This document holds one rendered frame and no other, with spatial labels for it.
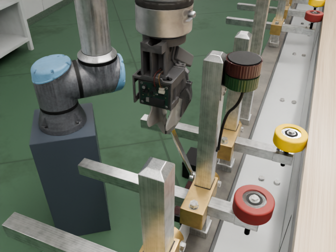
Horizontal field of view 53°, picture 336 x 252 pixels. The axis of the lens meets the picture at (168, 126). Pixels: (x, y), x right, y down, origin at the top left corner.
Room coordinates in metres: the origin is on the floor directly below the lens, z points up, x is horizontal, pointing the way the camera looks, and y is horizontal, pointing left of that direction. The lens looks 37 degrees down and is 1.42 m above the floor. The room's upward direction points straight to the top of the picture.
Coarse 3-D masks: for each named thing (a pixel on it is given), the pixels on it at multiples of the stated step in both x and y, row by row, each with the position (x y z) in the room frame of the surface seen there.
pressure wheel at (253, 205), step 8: (248, 184) 0.49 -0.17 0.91; (240, 192) 0.46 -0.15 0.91; (248, 192) 0.47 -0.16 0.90; (256, 192) 0.47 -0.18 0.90; (264, 192) 0.46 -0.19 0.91; (240, 200) 0.44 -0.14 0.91; (248, 200) 0.45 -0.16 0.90; (256, 200) 0.44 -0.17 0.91; (264, 200) 0.45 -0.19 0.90; (272, 200) 0.44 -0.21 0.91; (232, 208) 0.45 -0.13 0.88; (240, 208) 0.43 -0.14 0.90; (248, 208) 0.42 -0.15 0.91; (256, 208) 0.42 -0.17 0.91; (264, 208) 0.42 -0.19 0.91; (272, 208) 0.42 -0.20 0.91; (240, 216) 0.42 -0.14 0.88; (248, 216) 0.41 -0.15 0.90; (256, 216) 0.41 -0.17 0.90; (264, 216) 0.41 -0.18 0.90; (256, 224) 0.41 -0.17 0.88; (248, 232) 0.44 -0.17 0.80
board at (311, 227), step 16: (320, 32) 1.39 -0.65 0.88; (320, 48) 1.19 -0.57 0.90; (320, 64) 1.05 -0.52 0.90; (320, 80) 0.94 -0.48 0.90; (320, 96) 0.84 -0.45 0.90; (320, 112) 0.76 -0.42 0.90; (320, 128) 0.69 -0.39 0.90; (320, 144) 0.62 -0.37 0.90; (304, 160) 0.57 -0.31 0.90; (320, 160) 0.57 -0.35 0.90; (304, 176) 0.52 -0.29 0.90; (320, 176) 0.52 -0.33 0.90; (304, 192) 0.47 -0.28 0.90; (320, 192) 0.47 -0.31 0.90; (304, 208) 0.43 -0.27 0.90; (320, 208) 0.43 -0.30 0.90; (304, 224) 0.39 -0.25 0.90; (320, 224) 0.39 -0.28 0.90; (304, 240) 0.36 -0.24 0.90; (320, 240) 0.36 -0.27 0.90
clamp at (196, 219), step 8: (216, 176) 0.55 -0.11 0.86; (192, 184) 0.52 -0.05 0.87; (216, 184) 0.53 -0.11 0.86; (192, 192) 0.50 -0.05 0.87; (200, 192) 0.50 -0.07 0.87; (208, 192) 0.50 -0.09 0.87; (184, 200) 0.48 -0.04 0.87; (200, 200) 0.48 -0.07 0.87; (208, 200) 0.48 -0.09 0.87; (184, 208) 0.45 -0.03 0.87; (200, 208) 0.45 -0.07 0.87; (184, 216) 0.45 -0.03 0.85; (192, 216) 0.44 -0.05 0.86; (200, 216) 0.44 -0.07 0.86; (184, 224) 0.45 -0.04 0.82; (192, 224) 0.44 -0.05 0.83; (200, 224) 0.44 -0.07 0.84
